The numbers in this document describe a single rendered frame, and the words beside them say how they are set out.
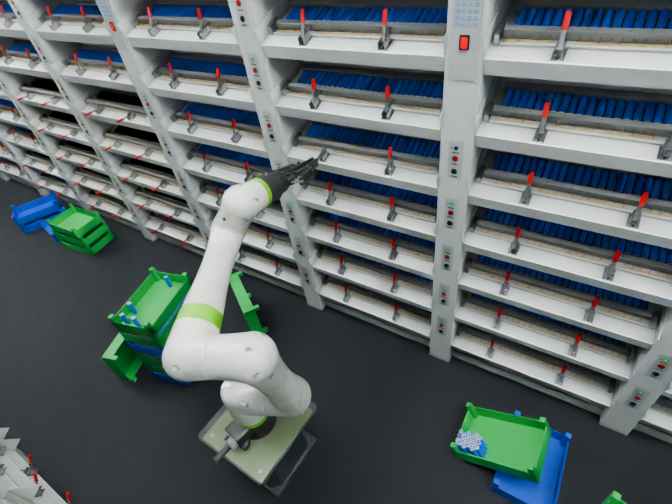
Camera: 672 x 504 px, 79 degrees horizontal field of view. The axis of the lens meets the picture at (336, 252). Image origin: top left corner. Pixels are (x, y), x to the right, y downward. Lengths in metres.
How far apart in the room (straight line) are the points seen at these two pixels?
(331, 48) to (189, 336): 0.88
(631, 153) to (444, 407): 1.20
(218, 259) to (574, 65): 0.99
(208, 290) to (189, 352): 0.18
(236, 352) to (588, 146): 0.98
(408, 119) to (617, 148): 0.54
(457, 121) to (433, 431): 1.22
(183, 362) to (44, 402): 1.56
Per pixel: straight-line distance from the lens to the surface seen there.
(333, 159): 1.53
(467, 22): 1.13
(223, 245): 1.24
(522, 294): 1.58
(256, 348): 0.99
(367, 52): 1.26
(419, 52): 1.21
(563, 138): 1.22
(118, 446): 2.19
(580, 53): 1.15
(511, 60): 1.13
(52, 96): 3.02
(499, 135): 1.22
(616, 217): 1.32
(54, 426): 2.43
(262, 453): 1.58
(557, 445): 1.93
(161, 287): 2.07
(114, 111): 2.48
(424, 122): 1.28
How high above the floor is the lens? 1.70
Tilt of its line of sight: 42 degrees down
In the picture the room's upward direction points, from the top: 10 degrees counter-clockwise
